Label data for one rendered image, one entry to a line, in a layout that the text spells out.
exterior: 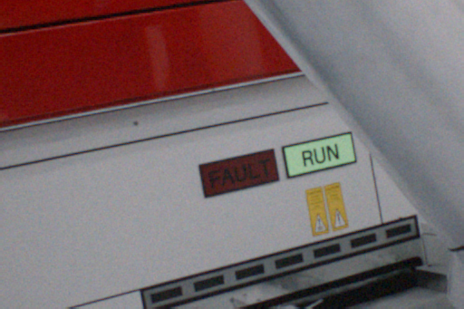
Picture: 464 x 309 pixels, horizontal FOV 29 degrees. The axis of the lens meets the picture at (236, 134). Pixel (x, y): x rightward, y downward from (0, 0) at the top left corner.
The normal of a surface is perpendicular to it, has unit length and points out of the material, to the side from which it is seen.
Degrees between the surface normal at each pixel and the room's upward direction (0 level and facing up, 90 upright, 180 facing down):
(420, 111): 98
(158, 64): 90
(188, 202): 90
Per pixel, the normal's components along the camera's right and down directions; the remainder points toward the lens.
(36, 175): 0.38, -0.02
